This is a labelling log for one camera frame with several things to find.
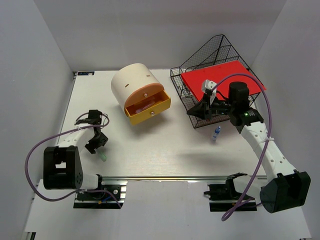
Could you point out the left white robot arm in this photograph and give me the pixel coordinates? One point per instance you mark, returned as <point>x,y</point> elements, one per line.
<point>62,167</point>

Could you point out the small blue-capped glue bottle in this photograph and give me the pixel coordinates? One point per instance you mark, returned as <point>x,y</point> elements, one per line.
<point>216,133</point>

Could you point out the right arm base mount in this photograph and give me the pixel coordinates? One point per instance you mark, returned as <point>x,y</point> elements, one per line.
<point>224,196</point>

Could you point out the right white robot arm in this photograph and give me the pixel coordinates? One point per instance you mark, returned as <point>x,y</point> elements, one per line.
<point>275,182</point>

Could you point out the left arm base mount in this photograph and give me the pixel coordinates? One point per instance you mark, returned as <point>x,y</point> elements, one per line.
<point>111,195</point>

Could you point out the blue label sticker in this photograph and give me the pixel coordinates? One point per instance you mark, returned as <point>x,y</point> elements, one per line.
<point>85,73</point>

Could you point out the green highlighter pen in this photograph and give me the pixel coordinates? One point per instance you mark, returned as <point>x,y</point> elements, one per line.
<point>102,155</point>

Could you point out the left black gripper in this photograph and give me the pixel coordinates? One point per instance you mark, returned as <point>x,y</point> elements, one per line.
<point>102,141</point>

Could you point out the red paper folder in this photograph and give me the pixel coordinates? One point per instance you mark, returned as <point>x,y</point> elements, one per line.
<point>194,79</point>

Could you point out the cream round drawer box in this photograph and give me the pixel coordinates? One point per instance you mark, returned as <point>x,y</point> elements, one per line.
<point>134,84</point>

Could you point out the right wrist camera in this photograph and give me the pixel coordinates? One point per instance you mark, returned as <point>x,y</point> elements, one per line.
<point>209,88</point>

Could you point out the black wire mesh organizer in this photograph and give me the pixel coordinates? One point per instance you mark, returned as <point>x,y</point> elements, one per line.
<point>214,61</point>

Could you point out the pink highlighter pen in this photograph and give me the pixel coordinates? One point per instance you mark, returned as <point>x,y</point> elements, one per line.
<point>144,105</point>

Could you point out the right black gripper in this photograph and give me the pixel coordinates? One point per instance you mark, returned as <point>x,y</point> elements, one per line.
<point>198,110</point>

